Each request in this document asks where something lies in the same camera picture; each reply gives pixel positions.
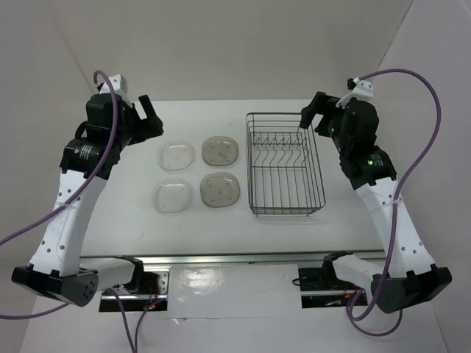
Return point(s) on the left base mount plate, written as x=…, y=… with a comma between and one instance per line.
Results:
x=151, y=294

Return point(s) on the smoky plate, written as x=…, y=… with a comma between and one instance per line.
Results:
x=220, y=151
x=219, y=190

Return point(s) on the grey wire dish rack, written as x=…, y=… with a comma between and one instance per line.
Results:
x=284, y=175

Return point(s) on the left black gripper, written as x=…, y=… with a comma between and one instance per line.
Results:
x=146, y=128

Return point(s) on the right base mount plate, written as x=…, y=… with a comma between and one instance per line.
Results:
x=318, y=292

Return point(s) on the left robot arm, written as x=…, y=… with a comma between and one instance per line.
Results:
x=55, y=271

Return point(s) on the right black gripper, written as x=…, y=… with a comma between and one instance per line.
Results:
x=319, y=104

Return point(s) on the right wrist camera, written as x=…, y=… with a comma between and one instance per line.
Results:
x=359, y=89

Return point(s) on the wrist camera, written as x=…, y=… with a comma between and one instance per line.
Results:
x=118, y=82
x=359, y=89

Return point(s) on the aluminium front rail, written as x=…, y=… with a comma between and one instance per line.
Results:
x=208, y=260

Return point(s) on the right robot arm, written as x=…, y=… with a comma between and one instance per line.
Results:
x=410, y=276

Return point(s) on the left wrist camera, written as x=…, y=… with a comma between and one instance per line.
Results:
x=118, y=82

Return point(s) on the base mount plate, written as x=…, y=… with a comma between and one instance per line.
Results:
x=318, y=292
x=151, y=294

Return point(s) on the clear plate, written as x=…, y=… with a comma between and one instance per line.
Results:
x=175, y=156
x=172, y=196

